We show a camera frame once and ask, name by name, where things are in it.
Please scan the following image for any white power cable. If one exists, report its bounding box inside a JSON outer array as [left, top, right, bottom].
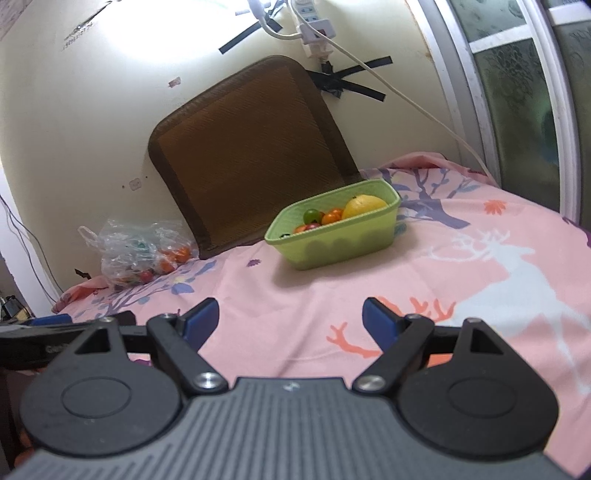
[[290, 0, 502, 188]]

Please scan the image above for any clear plastic fruit bag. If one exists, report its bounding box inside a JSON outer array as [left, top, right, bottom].
[[78, 219, 198, 288]]

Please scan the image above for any green tomato back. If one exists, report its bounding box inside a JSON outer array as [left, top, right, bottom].
[[303, 209, 325, 225]]

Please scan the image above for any black tape cross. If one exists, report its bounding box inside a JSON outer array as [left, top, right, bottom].
[[306, 56, 395, 104]]

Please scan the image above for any brown seat cushion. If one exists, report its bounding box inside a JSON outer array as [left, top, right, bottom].
[[148, 56, 361, 259]]

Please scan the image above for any green plastic basin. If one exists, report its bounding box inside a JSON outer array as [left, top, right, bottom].
[[264, 179, 402, 270]]

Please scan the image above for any white power strip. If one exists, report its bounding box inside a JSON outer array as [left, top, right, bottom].
[[288, 1, 335, 61]]

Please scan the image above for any cluttered side shelf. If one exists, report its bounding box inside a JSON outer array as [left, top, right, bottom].
[[0, 295, 33, 324]]

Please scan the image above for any large yellow grapefruit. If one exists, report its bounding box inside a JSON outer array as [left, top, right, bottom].
[[342, 195, 388, 220]]

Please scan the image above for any frosted glass window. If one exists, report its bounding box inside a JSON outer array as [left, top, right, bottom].
[[408, 0, 590, 228]]

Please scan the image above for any pink deer bedsheet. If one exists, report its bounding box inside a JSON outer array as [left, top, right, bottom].
[[57, 154, 590, 475]]

